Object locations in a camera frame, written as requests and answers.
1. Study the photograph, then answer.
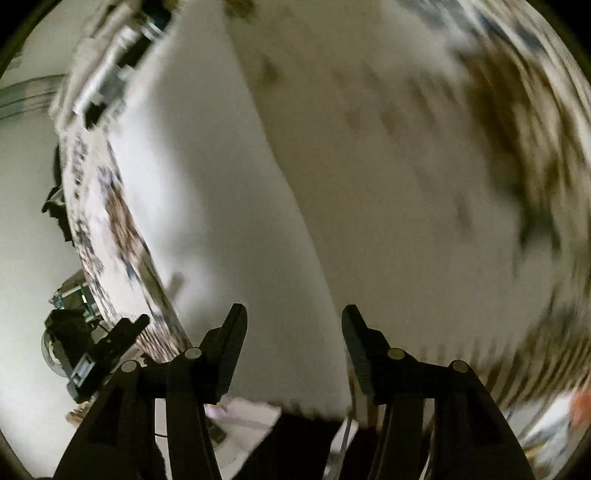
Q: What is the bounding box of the black object beside bed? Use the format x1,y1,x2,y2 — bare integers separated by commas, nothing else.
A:
41,146,73,243

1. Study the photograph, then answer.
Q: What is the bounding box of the green metal shelf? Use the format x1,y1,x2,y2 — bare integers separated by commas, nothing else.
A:
49,270,101,321

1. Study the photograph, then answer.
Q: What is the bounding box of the folded striped clothes stack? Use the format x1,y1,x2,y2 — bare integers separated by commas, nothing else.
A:
48,0,177,130

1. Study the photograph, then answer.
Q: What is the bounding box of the floral bed blanket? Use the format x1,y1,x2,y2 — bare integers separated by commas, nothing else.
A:
58,1,590,408

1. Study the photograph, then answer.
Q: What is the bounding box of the white knit garment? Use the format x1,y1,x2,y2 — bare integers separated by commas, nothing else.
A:
109,1,352,418

